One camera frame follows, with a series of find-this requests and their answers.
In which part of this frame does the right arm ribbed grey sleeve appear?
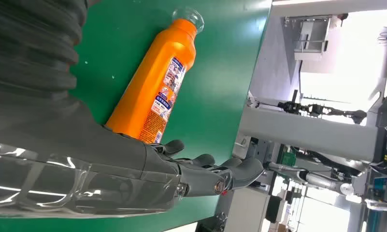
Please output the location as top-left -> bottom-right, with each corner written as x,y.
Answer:
0,0 -> 89,97

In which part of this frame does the green crate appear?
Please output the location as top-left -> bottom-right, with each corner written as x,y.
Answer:
278,150 -> 297,167

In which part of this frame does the white square pillar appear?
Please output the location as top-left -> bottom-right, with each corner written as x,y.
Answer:
239,105 -> 380,162

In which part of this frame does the black robot on stand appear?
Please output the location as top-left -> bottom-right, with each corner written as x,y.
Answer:
256,89 -> 367,125

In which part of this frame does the silver duct pipe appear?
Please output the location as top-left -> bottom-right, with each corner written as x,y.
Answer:
267,161 -> 355,196

